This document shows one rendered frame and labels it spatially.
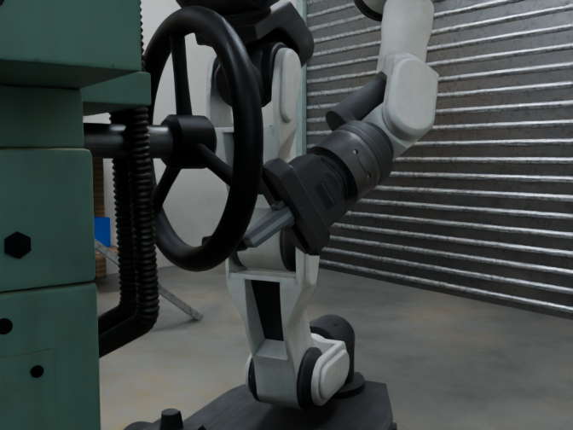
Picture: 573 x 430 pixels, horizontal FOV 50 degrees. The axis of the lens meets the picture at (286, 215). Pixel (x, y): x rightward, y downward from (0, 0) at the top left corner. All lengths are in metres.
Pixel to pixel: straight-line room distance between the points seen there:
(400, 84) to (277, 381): 0.83
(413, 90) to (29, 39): 0.55
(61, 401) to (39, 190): 0.14
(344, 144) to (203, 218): 3.90
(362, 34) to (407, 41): 3.21
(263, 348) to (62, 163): 1.05
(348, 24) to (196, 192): 1.60
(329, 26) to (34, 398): 3.98
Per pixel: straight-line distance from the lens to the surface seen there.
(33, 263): 0.42
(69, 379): 0.44
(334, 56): 4.24
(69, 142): 0.44
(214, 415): 1.56
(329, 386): 1.46
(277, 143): 1.17
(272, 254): 1.26
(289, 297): 1.28
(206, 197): 4.61
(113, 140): 0.64
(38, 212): 0.42
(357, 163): 0.73
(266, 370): 1.42
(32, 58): 0.33
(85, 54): 0.34
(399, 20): 0.89
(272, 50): 1.19
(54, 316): 0.43
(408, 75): 0.81
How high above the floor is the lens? 0.80
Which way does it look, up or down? 6 degrees down
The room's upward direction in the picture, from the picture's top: straight up
